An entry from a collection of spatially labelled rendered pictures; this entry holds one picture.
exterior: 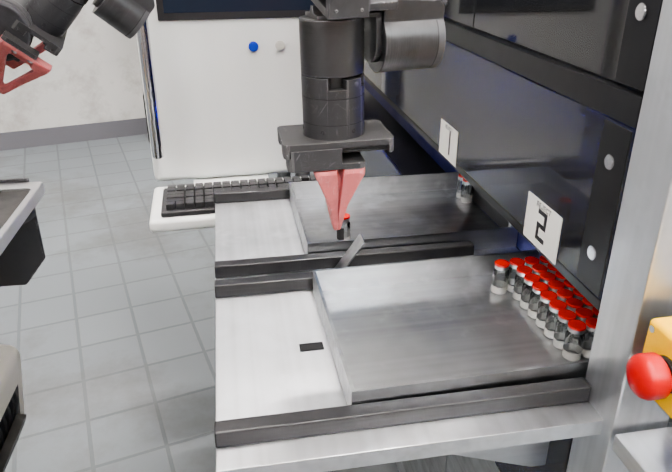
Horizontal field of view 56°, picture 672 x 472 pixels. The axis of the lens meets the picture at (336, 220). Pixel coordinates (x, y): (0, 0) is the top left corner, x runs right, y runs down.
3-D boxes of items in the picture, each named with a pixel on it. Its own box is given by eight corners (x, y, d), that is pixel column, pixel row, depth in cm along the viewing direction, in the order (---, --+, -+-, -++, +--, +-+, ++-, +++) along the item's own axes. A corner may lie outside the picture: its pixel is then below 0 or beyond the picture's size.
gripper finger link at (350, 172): (366, 240, 61) (366, 146, 57) (292, 247, 60) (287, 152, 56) (352, 211, 67) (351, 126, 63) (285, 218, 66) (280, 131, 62)
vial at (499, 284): (502, 286, 90) (506, 258, 88) (509, 294, 88) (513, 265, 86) (488, 288, 90) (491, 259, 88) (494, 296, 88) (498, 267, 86)
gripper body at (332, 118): (395, 157, 58) (396, 76, 55) (284, 166, 56) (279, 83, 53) (378, 136, 64) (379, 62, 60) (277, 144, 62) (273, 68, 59)
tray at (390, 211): (459, 188, 125) (461, 171, 124) (516, 246, 102) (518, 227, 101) (289, 199, 120) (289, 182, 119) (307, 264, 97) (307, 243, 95)
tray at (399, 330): (535, 269, 95) (538, 249, 94) (642, 379, 72) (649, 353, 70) (312, 291, 89) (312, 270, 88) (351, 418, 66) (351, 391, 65)
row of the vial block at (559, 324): (517, 284, 91) (521, 256, 89) (584, 360, 75) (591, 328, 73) (502, 286, 90) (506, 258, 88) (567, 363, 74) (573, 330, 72)
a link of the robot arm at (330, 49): (290, 2, 56) (308, 9, 51) (363, -2, 58) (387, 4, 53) (294, 80, 59) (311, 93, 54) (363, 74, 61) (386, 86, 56)
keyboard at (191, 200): (336, 180, 150) (336, 170, 149) (349, 202, 138) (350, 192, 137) (163, 193, 143) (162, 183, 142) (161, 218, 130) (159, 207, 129)
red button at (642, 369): (654, 377, 57) (664, 340, 56) (683, 406, 54) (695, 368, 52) (616, 381, 57) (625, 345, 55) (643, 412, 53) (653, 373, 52)
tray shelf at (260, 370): (450, 188, 131) (451, 179, 130) (668, 425, 68) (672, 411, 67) (215, 203, 123) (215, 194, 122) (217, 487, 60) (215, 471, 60)
